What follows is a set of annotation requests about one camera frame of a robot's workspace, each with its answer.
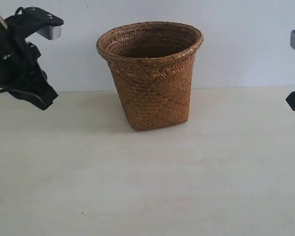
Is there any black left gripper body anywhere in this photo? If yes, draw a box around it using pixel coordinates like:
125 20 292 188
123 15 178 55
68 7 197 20
0 7 64 92

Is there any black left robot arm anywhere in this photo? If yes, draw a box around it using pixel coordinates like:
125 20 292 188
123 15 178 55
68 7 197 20
0 6 64 111

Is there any brown woven wicker basket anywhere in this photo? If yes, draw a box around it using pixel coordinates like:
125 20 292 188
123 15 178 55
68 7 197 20
96 21 203 131

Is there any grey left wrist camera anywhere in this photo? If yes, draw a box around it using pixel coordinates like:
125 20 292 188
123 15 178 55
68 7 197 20
36 25 62 41

